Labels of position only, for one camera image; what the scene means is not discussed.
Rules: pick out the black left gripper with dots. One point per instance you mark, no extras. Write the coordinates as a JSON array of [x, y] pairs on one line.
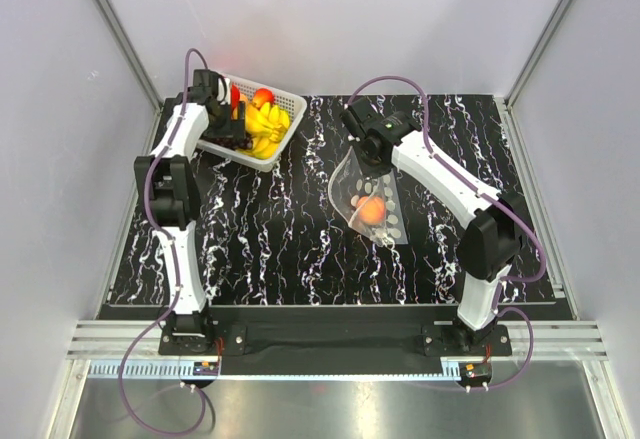
[[232, 129]]

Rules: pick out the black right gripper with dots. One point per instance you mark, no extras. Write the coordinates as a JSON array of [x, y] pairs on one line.
[[382, 169]]

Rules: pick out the dark purple grape bunch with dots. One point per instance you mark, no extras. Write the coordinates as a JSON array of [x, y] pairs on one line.
[[245, 143]]

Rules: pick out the clear dotted zip top bag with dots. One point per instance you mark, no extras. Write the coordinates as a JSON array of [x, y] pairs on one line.
[[348, 184]]

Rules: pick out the peach fruit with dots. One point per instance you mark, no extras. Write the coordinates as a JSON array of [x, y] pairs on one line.
[[371, 210]]

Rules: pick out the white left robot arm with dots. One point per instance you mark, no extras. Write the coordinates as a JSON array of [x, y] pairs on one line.
[[171, 200]]

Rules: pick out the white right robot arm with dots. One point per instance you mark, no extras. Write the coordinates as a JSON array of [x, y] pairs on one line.
[[493, 232]]

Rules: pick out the yellow banana bunch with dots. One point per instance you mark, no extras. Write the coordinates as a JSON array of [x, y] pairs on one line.
[[268, 127]]

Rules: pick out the white plastic fruit basket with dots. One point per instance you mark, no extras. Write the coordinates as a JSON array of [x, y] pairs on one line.
[[294, 104]]

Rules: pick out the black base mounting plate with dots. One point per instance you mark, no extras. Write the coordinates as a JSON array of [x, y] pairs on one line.
[[296, 341]]

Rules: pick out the left connector board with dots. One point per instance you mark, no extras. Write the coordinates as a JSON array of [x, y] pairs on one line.
[[206, 368]]

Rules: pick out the connector board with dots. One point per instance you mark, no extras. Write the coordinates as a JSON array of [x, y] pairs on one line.
[[476, 371], [206, 368]]

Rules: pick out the right connector board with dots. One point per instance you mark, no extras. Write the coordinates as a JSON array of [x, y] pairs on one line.
[[476, 371]]

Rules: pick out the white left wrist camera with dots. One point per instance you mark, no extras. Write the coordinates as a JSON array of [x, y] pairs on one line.
[[221, 89]]

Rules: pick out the left aluminium frame post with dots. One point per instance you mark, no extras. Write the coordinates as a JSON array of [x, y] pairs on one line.
[[114, 25]]

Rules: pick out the aluminium frame post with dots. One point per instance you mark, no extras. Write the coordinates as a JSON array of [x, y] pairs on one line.
[[114, 25], [544, 40]]

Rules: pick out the aluminium front rail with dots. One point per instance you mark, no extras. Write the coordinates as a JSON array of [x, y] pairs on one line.
[[112, 348]]

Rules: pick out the right aluminium frame post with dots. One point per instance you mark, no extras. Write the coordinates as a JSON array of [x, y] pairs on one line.
[[544, 40]]

